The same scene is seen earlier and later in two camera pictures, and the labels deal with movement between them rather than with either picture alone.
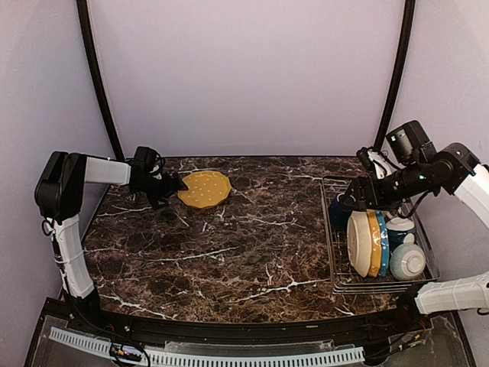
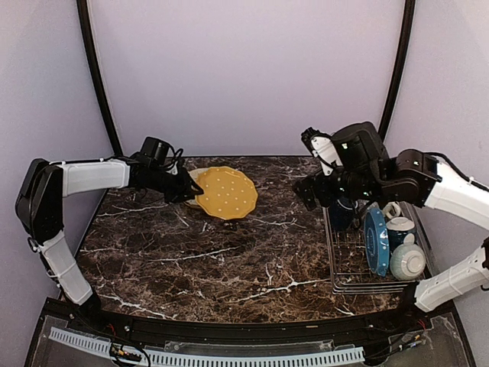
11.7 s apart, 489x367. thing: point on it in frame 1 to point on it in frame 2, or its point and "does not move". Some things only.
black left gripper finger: x=182 y=186 to x=195 y=189
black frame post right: x=399 y=76 does not move
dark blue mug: x=341 y=209 does not move
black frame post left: x=89 y=42 does not move
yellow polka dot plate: x=376 y=251 to x=228 y=193
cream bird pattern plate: x=359 y=241 to x=194 y=174
